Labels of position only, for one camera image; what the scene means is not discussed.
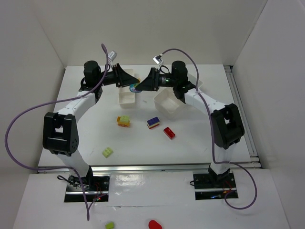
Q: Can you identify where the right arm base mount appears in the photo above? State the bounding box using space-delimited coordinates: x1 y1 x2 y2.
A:
189 173 238 200

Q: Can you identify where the orange and green lego stack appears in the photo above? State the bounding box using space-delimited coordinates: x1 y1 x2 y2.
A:
117 115 130 127

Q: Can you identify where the red lego brick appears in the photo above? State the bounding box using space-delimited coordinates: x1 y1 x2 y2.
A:
163 127 176 140

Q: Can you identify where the narrow white divided tray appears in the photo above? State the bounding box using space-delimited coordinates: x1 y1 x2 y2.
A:
118 68 138 109

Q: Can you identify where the red oval object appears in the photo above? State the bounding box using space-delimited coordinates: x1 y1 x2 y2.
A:
148 220 163 229

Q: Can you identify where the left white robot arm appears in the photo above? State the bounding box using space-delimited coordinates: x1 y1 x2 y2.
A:
42 61 139 186

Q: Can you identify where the aluminium rail right side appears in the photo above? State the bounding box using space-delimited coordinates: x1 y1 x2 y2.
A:
224 65 262 169

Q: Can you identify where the wide white divided tray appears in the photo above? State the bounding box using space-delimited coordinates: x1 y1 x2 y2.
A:
153 72 204 120

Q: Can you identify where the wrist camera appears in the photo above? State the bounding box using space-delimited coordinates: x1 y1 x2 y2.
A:
153 54 163 64
108 51 117 61

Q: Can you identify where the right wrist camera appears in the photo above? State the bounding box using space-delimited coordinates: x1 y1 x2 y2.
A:
153 54 163 64

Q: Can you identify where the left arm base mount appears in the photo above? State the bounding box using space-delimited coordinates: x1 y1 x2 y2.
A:
57 175 110 203

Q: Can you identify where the light green lego brick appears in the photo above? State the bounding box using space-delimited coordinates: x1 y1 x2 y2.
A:
102 147 113 158

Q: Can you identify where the aluminium rail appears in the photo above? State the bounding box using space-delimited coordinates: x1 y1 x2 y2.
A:
224 65 262 169
38 163 239 177

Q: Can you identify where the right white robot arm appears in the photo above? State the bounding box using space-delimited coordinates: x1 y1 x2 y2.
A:
135 61 245 183

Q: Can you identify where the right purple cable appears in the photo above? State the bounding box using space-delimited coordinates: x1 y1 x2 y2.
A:
161 48 258 210

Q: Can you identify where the cyan lego stack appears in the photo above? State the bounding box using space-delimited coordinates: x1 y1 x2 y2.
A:
129 83 141 93

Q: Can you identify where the purple cable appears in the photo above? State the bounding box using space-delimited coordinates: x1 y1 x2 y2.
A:
5 43 112 221
161 48 258 210

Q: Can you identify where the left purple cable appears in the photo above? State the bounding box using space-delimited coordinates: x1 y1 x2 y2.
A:
5 43 112 221

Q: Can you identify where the aluminium rail front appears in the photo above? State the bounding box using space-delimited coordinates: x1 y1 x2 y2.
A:
38 163 239 177

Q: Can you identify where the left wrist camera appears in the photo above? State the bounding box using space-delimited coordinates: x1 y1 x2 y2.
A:
108 51 117 61

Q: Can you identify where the green lego brick foreground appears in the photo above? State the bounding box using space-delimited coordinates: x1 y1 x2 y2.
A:
105 222 115 229

